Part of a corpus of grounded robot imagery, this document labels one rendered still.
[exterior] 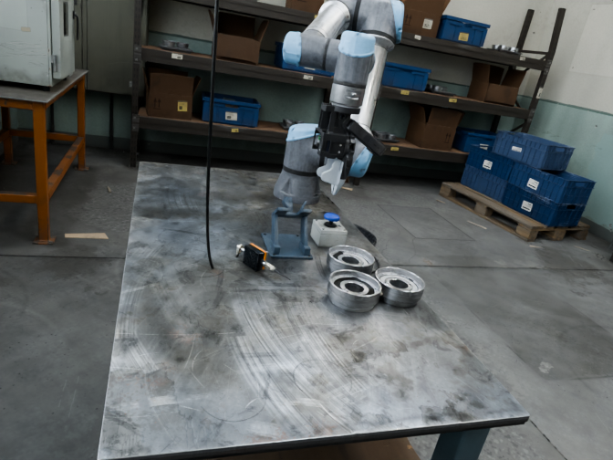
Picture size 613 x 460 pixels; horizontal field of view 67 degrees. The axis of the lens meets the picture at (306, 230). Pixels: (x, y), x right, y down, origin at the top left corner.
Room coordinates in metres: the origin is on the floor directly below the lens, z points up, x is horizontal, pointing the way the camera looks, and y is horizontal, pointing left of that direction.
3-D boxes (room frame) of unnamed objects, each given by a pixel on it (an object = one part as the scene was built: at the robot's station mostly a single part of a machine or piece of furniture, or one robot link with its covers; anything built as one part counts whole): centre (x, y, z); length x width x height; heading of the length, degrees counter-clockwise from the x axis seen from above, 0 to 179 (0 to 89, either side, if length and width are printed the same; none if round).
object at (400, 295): (0.87, -0.21, 0.82); 0.10 x 0.10 x 0.04
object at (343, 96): (1.09, -0.04, 1.16); 0.08 x 0.08 x 0.05
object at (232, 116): (4.43, 0.92, 0.56); 0.52 x 0.38 x 0.22; 107
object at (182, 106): (4.22, 1.41, 0.64); 0.49 x 0.40 x 0.37; 115
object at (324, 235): (1.10, -0.06, 0.82); 0.08 x 0.07 x 0.05; 20
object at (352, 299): (0.82, -0.11, 0.82); 0.10 x 0.10 x 0.04
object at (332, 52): (1.19, -0.03, 1.24); 0.11 x 0.11 x 0.08; 82
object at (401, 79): (4.99, -0.62, 1.11); 0.52 x 0.38 x 0.22; 110
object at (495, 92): (5.37, -1.71, 1.19); 0.45 x 0.40 x 0.37; 105
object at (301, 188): (1.42, 0.05, 0.85); 0.15 x 0.15 x 0.10
